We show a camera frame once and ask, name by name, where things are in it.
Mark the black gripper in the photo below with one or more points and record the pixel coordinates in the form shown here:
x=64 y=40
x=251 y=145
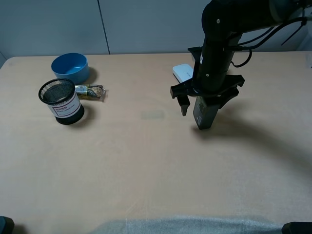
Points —
x=227 y=91

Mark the black mesh pen cup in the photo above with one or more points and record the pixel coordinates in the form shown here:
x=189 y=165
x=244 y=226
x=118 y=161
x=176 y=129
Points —
x=60 y=97

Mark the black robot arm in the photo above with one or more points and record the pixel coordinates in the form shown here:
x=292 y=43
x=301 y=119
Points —
x=223 y=23

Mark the gold wrapped chocolate pack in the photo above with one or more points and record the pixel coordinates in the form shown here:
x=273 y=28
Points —
x=91 y=92

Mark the black printed tin box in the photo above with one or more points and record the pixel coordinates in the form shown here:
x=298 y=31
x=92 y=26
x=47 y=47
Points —
x=204 y=113

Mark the blue plastic bowl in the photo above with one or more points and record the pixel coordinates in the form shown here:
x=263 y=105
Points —
x=72 y=66

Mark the white flat device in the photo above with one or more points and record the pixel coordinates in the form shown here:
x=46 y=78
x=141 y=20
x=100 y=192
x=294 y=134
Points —
x=182 y=72

